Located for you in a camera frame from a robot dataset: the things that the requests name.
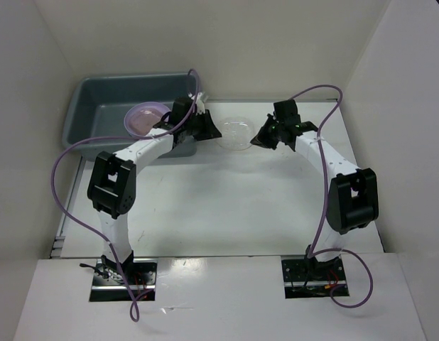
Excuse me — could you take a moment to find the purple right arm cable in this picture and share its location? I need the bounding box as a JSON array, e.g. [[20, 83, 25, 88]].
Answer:
[[288, 84, 375, 307]]

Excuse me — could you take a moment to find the purple plastic plate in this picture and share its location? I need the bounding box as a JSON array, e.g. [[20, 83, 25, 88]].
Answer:
[[124, 102, 170, 137]]

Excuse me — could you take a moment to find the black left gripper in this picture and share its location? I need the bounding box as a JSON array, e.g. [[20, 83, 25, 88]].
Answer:
[[183, 109, 221, 141]]

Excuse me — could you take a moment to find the grey plastic bin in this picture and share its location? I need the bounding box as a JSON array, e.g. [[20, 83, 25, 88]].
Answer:
[[62, 72, 200, 161]]

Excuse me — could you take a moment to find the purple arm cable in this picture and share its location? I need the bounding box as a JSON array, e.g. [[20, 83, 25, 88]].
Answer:
[[288, 84, 375, 307], [50, 68, 201, 323]]

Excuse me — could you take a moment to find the brown translucent square plate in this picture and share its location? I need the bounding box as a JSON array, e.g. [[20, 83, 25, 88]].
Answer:
[[128, 109, 162, 136]]

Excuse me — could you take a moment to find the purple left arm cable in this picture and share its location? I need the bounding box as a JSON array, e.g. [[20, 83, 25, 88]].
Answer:
[[50, 68, 201, 323]]

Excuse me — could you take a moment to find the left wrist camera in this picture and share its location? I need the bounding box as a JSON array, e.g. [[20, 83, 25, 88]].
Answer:
[[188, 92, 208, 114]]

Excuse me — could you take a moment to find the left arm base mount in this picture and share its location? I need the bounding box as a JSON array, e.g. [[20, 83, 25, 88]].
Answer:
[[79, 258, 158, 303]]

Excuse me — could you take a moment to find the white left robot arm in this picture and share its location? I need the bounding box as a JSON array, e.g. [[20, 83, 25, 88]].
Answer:
[[87, 97, 222, 284]]

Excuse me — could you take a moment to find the clear bowl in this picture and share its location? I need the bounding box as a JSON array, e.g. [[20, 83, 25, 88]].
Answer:
[[216, 117, 256, 151]]

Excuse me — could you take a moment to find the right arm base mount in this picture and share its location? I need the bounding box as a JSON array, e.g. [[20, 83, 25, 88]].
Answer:
[[281, 254, 349, 299]]

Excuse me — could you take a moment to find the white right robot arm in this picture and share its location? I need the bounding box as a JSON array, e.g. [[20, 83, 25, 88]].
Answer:
[[251, 99, 379, 279]]

